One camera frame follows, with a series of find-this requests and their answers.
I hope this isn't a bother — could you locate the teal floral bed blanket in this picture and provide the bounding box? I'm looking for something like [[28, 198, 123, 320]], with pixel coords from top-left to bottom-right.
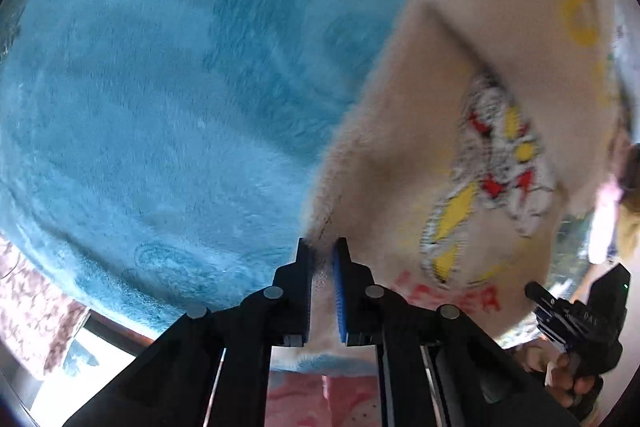
[[0, 0, 640, 377]]

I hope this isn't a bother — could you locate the olive yellow knitted garment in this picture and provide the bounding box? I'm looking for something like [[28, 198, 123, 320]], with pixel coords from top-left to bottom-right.
[[616, 143, 640, 260]]

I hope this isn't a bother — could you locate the pink folded garment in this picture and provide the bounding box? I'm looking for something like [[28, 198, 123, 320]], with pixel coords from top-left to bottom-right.
[[587, 174, 623, 265]]

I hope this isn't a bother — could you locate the person's right hand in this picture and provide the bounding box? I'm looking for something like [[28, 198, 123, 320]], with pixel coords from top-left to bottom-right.
[[510, 338, 596, 409]]

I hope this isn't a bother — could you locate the beige fuzzy cartoon sweater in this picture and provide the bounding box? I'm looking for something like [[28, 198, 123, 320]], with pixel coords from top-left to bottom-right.
[[299, 0, 626, 358]]

